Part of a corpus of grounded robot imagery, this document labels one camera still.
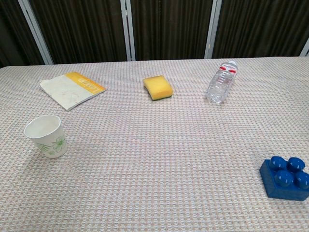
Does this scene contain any grey metal partition post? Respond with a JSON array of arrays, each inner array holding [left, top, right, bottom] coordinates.
[[18, 0, 54, 65], [120, 0, 136, 61], [204, 0, 223, 59], [299, 38, 309, 58]]

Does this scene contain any yellow and white booklet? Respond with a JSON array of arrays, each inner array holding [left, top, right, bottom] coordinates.
[[39, 72, 107, 112]]

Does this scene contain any checkered woven tablecloth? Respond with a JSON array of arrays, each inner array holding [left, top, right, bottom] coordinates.
[[0, 56, 309, 232]]

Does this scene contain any blue toy building brick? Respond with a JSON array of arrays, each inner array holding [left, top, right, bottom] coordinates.
[[259, 156, 309, 201]]

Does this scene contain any white paper cup green print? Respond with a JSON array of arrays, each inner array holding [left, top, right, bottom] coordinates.
[[23, 115, 68, 159]]

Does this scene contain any clear plastic water bottle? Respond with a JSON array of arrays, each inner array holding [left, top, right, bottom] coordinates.
[[206, 60, 239, 105]]

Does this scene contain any yellow sponge green base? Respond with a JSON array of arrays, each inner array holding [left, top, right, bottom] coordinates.
[[143, 75, 174, 102]]

